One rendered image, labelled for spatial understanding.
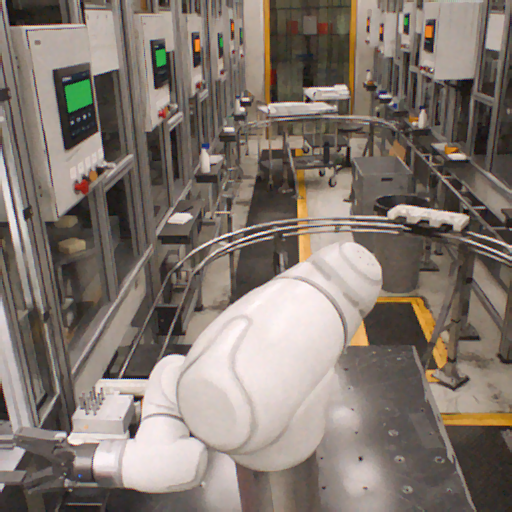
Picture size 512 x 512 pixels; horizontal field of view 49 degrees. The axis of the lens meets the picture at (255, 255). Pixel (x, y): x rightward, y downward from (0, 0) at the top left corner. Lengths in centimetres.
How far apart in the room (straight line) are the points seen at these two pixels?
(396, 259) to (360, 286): 328
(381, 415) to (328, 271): 117
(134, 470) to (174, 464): 8
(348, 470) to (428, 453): 24
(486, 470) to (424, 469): 108
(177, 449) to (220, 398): 59
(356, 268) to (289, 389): 19
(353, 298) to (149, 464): 59
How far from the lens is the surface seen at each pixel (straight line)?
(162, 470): 114
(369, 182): 456
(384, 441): 175
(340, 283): 70
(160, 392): 119
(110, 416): 147
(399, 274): 403
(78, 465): 120
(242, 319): 60
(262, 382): 56
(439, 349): 349
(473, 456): 280
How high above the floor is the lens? 181
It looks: 23 degrees down
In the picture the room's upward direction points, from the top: 2 degrees counter-clockwise
